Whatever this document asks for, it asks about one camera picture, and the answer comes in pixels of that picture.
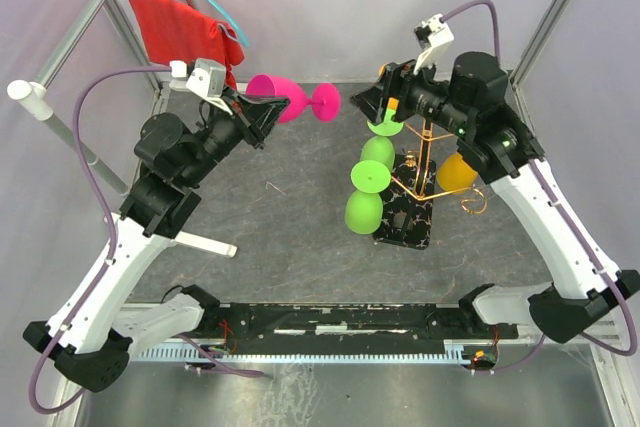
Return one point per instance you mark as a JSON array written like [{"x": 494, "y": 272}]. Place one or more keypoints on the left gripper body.
[{"x": 219, "y": 135}]

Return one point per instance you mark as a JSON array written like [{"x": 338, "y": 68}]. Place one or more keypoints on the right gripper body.
[{"x": 421, "y": 93}]

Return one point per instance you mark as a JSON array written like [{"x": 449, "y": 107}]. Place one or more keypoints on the orange plastic goblet front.
[{"x": 393, "y": 102}]

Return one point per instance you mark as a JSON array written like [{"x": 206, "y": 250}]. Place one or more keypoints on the orange plastic goblet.
[
  {"x": 455, "y": 174},
  {"x": 393, "y": 102}
]

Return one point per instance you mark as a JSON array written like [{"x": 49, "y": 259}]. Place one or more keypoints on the pink plastic goblet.
[{"x": 325, "y": 100}]

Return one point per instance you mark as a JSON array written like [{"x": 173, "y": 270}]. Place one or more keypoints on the green plastic goblet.
[
  {"x": 380, "y": 148},
  {"x": 364, "y": 208}
]

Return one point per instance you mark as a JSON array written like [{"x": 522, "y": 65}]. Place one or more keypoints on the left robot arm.
[{"x": 88, "y": 344}]

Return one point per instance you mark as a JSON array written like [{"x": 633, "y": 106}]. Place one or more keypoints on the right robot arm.
[{"x": 586, "y": 284}]

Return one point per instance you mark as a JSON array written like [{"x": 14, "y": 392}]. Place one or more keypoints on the red cloth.
[{"x": 171, "y": 30}]

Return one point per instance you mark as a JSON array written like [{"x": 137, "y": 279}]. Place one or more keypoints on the white stand foot front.
[{"x": 205, "y": 244}]

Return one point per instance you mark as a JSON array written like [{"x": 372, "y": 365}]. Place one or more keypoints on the grey clothes stand pole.
[{"x": 63, "y": 45}]

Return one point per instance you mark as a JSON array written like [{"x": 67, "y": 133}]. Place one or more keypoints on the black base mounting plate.
[{"x": 294, "y": 328}]

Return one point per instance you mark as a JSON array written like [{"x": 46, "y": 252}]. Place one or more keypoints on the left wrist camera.
[{"x": 206, "y": 79}]

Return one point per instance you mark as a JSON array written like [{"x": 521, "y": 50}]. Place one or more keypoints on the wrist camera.
[
  {"x": 435, "y": 37},
  {"x": 206, "y": 79}
]

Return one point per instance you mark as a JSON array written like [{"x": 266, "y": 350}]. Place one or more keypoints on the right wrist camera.
[{"x": 435, "y": 37}]

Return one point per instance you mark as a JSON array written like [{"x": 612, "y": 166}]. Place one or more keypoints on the gold wire wine glass rack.
[{"x": 408, "y": 201}]

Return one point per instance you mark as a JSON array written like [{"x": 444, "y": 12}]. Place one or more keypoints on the white cable duct strip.
[{"x": 174, "y": 352}]

